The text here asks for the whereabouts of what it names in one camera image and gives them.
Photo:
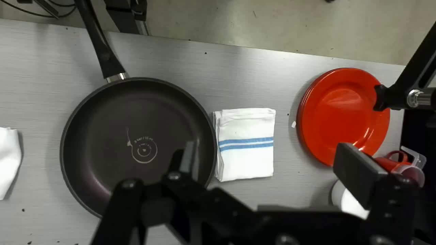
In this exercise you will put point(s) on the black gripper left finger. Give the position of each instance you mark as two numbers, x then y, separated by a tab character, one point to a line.
185	159

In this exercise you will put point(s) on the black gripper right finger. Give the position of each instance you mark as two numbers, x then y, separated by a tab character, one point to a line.
358	175

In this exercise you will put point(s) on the white towel blue stripes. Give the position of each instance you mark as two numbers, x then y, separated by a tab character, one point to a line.
245	164
7	164

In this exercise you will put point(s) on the black frying pan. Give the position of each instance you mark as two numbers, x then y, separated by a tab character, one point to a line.
113	127

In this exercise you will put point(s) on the white bowl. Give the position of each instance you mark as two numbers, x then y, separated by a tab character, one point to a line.
351	205

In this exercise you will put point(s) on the red mug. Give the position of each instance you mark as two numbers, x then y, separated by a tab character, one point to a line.
389	163

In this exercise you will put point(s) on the red plate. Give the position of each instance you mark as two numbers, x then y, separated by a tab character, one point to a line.
335	114

